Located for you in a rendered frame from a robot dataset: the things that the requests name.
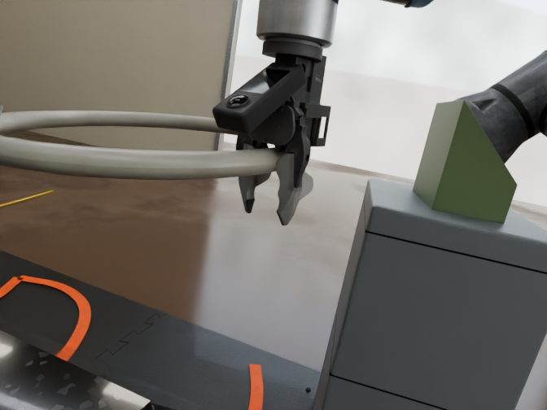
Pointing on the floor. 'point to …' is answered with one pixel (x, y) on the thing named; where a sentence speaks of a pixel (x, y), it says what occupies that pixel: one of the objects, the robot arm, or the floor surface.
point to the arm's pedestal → (435, 309)
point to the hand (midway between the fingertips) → (263, 210)
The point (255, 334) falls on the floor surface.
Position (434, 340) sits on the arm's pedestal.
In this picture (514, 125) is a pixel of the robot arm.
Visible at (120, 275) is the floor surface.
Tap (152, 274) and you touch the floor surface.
